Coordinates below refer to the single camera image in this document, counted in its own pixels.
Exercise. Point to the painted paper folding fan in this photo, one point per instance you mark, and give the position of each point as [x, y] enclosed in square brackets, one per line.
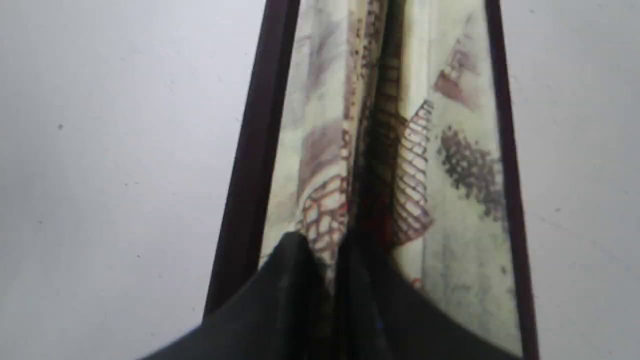
[392, 117]

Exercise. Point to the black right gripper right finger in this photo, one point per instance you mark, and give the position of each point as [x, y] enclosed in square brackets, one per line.
[381, 316]

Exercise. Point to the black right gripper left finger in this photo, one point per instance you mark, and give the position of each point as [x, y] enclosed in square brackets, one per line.
[275, 316]

